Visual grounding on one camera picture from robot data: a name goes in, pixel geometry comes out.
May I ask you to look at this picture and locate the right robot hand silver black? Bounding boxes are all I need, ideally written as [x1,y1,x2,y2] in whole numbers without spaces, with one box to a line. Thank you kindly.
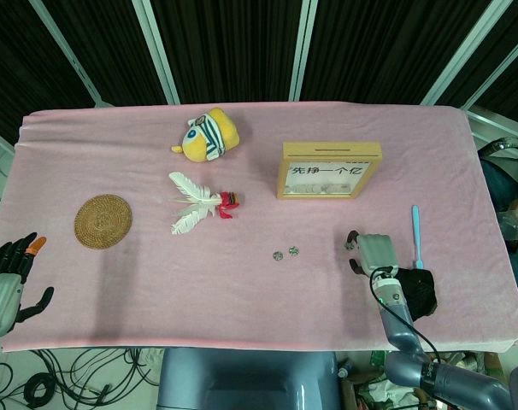
[345,229,400,278]

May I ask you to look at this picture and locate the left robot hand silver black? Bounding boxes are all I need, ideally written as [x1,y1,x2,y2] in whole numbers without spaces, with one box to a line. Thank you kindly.
[0,232,55,338]

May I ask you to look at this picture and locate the light blue toothbrush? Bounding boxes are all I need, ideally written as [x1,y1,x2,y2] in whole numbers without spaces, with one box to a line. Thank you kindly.
[411,205,425,270]

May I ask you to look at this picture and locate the black cloth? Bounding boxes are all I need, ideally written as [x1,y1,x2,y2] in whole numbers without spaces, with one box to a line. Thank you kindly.
[397,267,439,321]

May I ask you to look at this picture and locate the round woven rattan coaster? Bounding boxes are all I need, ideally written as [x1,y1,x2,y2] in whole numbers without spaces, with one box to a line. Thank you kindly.
[74,194,134,248]

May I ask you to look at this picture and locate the pink tablecloth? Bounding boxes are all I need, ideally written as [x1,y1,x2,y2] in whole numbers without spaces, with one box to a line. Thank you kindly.
[0,102,518,354]

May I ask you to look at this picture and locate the blue-grey robot torso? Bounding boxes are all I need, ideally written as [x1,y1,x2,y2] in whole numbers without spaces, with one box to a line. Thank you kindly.
[156,348,344,410]

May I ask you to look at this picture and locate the white feather toy red tuft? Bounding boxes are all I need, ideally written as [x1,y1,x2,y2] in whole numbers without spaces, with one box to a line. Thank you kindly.
[168,171,242,236]

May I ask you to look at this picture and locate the yellow plush toy striped band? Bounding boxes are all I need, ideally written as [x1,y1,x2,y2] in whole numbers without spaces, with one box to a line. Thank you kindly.
[170,107,243,162]

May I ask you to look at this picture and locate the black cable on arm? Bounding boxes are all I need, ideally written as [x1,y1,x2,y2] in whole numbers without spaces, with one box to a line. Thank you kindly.
[368,266,443,365]

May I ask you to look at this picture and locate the wooden frame money box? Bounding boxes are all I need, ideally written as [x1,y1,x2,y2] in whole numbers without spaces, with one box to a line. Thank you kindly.
[276,142,383,200]

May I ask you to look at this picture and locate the black floor cables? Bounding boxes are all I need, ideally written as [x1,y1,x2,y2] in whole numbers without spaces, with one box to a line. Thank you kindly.
[23,348,164,409]

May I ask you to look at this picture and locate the dark bag with strap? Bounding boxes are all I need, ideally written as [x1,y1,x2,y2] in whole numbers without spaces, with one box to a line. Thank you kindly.
[476,137,518,202]

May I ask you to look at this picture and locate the aluminium partition post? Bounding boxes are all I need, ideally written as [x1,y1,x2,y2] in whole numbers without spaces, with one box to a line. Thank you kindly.
[466,29,518,113]
[27,0,115,108]
[130,0,182,106]
[420,0,506,107]
[287,0,319,103]

